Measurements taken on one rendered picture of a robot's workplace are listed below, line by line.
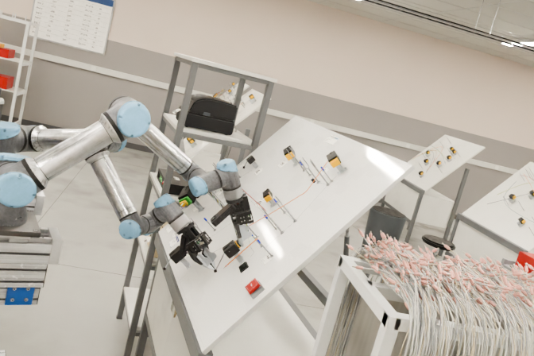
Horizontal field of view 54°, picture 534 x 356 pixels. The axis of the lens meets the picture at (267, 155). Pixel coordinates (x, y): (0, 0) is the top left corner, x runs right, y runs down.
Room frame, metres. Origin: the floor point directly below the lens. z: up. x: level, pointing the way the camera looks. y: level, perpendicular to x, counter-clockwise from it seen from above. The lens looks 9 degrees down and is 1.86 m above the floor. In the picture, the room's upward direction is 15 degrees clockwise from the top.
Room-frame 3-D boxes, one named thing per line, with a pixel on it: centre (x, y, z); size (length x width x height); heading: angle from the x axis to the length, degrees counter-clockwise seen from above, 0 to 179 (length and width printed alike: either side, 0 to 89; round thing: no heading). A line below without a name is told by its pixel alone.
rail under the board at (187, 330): (2.27, 0.25, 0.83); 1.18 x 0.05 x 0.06; 22
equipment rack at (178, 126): (3.22, 0.40, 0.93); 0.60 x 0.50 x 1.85; 22
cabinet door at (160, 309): (2.54, 0.33, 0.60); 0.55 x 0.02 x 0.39; 22
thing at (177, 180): (3.14, 0.43, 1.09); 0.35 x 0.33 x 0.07; 22
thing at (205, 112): (3.10, 0.41, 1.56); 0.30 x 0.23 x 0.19; 113
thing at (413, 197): (7.83, -2.43, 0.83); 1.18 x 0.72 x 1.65; 10
